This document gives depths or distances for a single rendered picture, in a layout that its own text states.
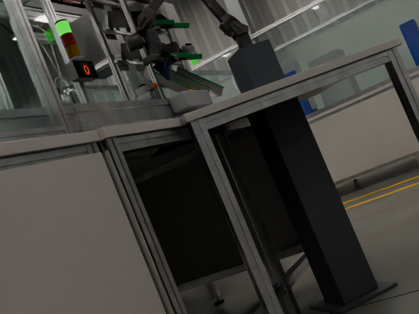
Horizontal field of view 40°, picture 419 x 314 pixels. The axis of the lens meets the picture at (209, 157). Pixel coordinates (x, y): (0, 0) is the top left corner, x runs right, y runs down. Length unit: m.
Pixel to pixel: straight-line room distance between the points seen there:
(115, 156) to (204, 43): 10.24
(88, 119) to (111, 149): 0.14
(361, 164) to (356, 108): 0.59
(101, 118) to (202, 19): 10.14
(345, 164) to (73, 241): 5.02
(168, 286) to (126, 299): 0.17
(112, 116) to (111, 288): 0.57
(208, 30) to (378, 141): 6.32
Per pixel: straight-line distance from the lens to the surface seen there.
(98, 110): 1.69
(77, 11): 4.26
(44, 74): 1.51
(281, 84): 1.99
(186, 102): 2.02
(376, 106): 6.03
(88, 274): 1.32
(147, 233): 1.52
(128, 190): 1.52
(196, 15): 11.85
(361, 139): 6.08
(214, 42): 11.61
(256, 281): 1.88
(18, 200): 1.24
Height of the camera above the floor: 0.60
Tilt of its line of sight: 3 degrees up
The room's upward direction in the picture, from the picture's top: 23 degrees counter-clockwise
